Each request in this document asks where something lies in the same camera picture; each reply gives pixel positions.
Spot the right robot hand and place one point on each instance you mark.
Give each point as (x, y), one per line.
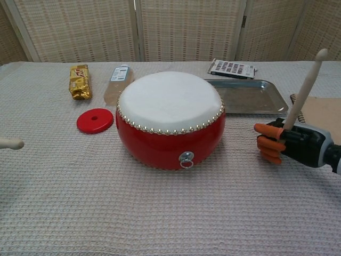
(306, 146)

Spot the wooden drumstick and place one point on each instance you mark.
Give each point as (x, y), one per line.
(12, 143)
(303, 90)

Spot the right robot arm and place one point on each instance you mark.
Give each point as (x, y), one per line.
(335, 157)

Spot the metal tray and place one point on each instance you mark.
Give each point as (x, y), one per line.
(247, 97)

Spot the red and white drum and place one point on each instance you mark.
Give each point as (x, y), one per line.
(170, 144)

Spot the brown spiral notebook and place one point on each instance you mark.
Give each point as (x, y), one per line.
(325, 112)

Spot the nail sticker pack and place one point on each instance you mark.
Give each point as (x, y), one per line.
(231, 68)

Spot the beige woven tablecloth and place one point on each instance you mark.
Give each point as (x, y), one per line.
(133, 208)

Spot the clear plastic bottle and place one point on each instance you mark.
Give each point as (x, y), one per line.
(117, 85)

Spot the red plastic disc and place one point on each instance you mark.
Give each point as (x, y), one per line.
(88, 125)

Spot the gold snack bar wrapper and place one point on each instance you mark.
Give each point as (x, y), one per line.
(80, 82)

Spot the woven folding screen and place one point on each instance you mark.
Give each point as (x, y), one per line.
(80, 29)

